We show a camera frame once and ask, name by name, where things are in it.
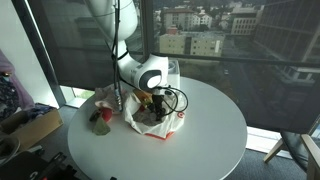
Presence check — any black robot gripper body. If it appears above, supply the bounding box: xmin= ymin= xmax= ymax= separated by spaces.
xmin=148 ymin=95 xmax=164 ymax=114

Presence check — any white red plastic bag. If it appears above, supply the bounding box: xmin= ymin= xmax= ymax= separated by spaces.
xmin=123 ymin=89 xmax=189 ymax=140

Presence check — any pink plush toy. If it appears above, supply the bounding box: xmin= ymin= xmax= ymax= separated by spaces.
xmin=94 ymin=84 xmax=120 ymax=114

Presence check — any red plush radish toy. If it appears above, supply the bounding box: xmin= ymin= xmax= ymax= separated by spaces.
xmin=89 ymin=108 xmax=113 ymax=136

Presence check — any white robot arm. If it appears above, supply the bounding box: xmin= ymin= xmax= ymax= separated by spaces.
xmin=84 ymin=0 xmax=169 ymax=111

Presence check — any round white table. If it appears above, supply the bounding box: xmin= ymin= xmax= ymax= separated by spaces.
xmin=67 ymin=77 xmax=247 ymax=180

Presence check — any cardboard box with clutter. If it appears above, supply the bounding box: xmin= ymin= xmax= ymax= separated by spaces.
xmin=0 ymin=103 xmax=63 ymax=151

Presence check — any wooden lounge chair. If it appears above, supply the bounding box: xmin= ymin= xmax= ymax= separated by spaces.
xmin=263 ymin=131 xmax=320 ymax=180

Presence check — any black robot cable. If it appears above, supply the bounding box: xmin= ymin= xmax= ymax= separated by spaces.
xmin=109 ymin=0 xmax=190 ymax=118

